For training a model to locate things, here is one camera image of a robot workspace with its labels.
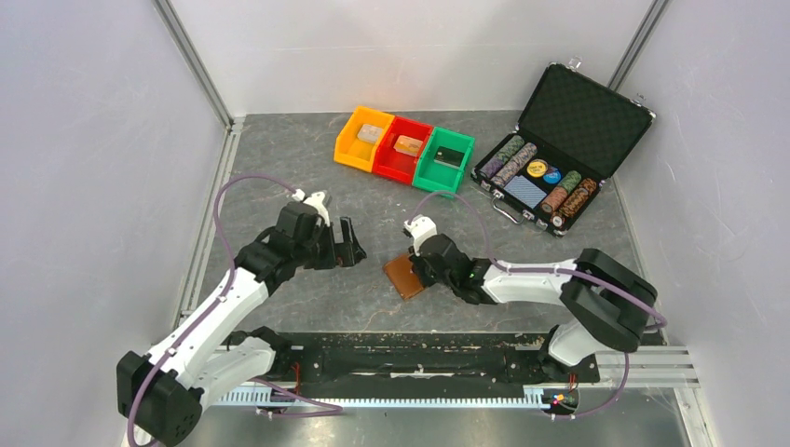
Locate red plastic bin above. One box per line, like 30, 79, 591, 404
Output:
372, 116, 433, 185

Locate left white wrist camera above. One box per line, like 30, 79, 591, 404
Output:
291, 189, 332, 226

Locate blue playing card deck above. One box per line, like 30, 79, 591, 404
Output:
504, 175, 548, 208

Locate card stack in yellow bin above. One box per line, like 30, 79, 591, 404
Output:
357, 124, 384, 144

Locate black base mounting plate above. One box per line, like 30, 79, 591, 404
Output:
219, 327, 600, 400

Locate dark card in green bin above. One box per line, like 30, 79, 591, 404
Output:
433, 146, 465, 169

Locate brown leather card holder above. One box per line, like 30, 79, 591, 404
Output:
383, 253, 426, 301

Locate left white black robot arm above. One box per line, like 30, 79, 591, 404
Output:
116, 198, 366, 446

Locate green plastic bin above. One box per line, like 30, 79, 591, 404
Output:
412, 127, 475, 193

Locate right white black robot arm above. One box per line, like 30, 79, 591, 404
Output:
408, 234, 658, 380

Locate yellow plastic bin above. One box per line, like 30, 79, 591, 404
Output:
334, 105, 395, 172

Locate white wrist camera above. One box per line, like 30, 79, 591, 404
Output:
403, 214, 438, 254
291, 189, 332, 226

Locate yellow dealer button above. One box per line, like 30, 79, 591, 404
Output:
525, 159, 550, 178

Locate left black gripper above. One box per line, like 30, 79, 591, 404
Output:
293, 216, 366, 270

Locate card stack in red bin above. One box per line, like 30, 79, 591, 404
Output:
393, 135, 423, 156

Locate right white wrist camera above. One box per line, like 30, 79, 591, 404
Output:
403, 214, 438, 254

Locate black poker chip case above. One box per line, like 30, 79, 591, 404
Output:
470, 62, 656, 237

